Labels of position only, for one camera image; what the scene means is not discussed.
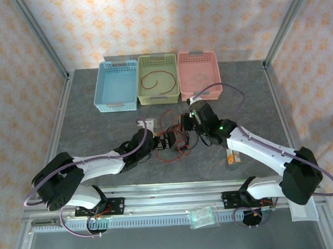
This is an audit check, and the white cable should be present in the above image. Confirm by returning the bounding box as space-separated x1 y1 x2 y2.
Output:
188 71 210 86

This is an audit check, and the yellow-green plastic basket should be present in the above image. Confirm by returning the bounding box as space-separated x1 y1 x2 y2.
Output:
134 52 182 106

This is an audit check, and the orange and white tube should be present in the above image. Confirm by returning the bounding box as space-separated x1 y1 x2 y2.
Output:
225 148 242 167

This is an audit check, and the pink plastic basket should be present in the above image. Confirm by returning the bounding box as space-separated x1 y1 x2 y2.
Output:
176 48 224 102

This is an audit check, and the blue plastic basket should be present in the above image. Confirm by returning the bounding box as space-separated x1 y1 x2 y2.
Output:
92 58 141 114

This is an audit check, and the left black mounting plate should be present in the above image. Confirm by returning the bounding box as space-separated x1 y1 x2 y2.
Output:
74 197 126 218

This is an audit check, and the black mounting plate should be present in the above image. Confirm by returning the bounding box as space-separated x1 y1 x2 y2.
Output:
74 197 126 218
220 188 275 211

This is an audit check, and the clear plastic bag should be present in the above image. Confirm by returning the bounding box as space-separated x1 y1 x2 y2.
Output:
185 206 220 230

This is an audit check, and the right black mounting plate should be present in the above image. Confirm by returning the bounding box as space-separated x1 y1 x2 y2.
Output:
220 188 275 211

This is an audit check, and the white plastic pouch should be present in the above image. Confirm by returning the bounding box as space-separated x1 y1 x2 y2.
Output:
288 197 320 223

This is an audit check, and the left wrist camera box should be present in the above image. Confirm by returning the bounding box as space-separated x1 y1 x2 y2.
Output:
144 118 159 131

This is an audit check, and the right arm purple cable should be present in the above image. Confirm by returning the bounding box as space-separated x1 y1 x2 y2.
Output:
191 77 333 230

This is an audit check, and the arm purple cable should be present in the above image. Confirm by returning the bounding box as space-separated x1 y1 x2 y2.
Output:
191 77 333 230
19 118 156 242

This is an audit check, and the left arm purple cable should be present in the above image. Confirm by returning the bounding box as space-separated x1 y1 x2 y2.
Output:
19 118 156 242

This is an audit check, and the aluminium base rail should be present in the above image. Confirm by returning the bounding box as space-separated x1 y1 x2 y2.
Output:
20 174 327 222

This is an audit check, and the slotted grey cable duct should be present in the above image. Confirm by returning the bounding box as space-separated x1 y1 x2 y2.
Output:
31 208 263 233

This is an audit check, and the aluminium side rail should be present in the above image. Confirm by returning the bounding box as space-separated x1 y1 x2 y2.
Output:
29 72 81 198

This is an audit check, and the aluminium frame post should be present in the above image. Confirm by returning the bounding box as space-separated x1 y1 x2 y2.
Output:
11 0 71 83
260 0 318 65

